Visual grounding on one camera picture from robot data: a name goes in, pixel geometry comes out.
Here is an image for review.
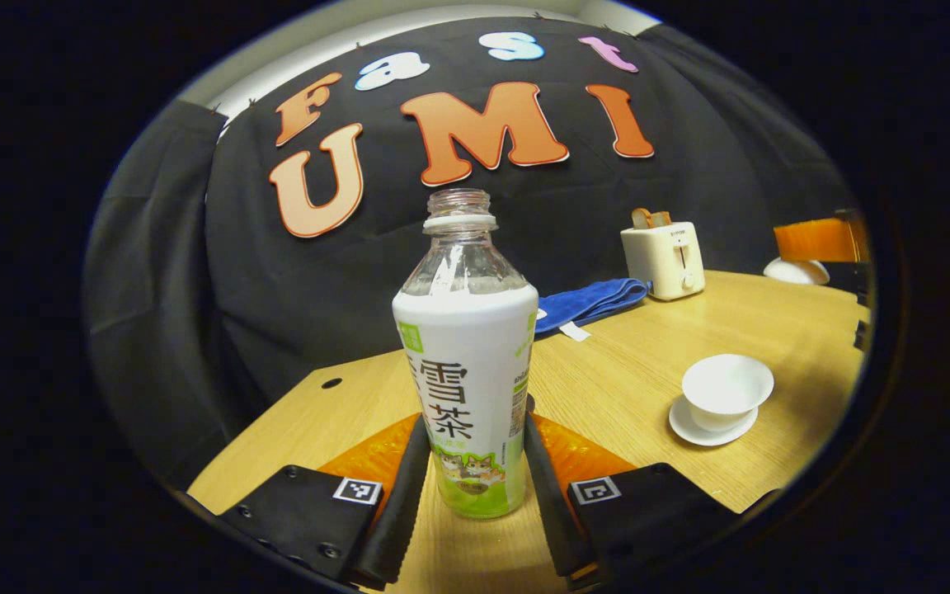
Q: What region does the white green label water bottle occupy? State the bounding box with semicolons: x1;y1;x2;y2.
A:
392;188;540;521

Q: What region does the blue cloth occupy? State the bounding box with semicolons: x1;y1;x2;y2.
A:
534;278;651;342

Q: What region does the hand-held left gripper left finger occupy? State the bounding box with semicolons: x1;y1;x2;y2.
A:
218;412;432;592

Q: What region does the white toaster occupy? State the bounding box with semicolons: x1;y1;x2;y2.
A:
620;221;706;302

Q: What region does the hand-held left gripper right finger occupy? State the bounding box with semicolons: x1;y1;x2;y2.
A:
523;408;743;591

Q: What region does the black backdrop cloth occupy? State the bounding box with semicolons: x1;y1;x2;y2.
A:
83;15;855;489

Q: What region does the white teacup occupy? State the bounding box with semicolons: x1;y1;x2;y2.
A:
681;354;775;433

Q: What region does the white teacup lid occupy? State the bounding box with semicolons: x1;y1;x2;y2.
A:
764;257;830;286

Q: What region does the white saucer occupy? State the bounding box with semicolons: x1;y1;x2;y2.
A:
669;394;760;448

